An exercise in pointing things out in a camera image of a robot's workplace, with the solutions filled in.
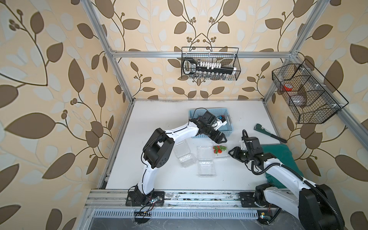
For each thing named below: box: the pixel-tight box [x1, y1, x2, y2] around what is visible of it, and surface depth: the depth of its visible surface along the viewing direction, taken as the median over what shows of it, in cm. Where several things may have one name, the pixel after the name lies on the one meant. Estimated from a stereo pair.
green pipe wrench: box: [253, 123, 288, 144], surface depth 103 cm
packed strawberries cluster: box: [212, 145, 227, 154], surface depth 93 cm
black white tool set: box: [183, 57, 238, 79], surface depth 85 cm
